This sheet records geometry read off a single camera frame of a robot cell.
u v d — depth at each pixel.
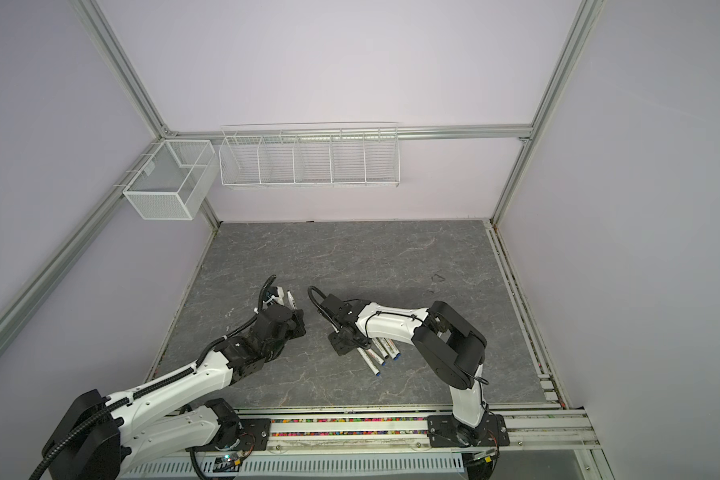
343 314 0.70
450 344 0.50
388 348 0.87
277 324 0.62
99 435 0.40
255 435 0.74
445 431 0.74
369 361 0.85
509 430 0.75
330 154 1.02
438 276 1.05
